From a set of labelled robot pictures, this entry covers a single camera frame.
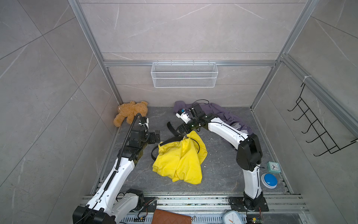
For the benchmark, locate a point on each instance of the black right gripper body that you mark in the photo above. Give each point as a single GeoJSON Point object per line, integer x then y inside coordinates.
{"type": "Point", "coordinates": [192, 125]}

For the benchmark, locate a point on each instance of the brown leather wallet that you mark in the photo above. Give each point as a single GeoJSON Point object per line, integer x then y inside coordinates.
{"type": "Point", "coordinates": [166, 217]}

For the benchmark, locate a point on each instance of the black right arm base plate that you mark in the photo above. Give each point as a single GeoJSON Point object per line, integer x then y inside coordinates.
{"type": "Point", "coordinates": [243, 204]}

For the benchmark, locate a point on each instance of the brown teddy bear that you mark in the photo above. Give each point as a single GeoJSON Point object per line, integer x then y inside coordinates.
{"type": "Point", "coordinates": [128, 111]}

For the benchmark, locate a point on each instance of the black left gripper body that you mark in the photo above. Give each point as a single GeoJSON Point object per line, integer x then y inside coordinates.
{"type": "Point", "coordinates": [150, 138]}

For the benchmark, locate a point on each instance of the purple jacket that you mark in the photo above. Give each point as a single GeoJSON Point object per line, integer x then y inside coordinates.
{"type": "Point", "coordinates": [225, 115]}

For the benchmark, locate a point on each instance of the yellow trousers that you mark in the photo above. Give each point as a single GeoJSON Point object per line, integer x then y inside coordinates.
{"type": "Point", "coordinates": [180, 158]}

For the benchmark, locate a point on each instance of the white wire mesh basket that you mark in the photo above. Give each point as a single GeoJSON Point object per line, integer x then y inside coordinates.
{"type": "Point", "coordinates": [184, 75]}

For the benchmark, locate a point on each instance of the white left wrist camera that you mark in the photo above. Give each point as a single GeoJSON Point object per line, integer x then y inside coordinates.
{"type": "Point", "coordinates": [144, 123]}

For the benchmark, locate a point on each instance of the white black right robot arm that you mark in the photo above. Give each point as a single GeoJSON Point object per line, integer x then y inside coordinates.
{"type": "Point", "coordinates": [249, 153]}

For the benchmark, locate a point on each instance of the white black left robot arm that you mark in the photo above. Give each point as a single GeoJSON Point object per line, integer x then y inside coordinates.
{"type": "Point", "coordinates": [105, 207]}

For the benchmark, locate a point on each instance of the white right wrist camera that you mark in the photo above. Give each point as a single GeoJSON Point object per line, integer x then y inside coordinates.
{"type": "Point", "coordinates": [183, 115]}

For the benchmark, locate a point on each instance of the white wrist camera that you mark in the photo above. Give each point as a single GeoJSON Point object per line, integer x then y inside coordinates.
{"type": "Point", "coordinates": [183, 115]}
{"type": "Point", "coordinates": [144, 123]}

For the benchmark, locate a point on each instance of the black wire hook rack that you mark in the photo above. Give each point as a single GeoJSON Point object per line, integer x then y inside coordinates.
{"type": "Point", "coordinates": [315, 124]}

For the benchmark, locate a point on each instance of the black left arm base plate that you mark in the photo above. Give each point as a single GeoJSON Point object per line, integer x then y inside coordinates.
{"type": "Point", "coordinates": [146, 204]}

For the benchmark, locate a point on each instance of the white clock at bottom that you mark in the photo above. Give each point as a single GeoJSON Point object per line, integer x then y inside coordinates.
{"type": "Point", "coordinates": [232, 217]}

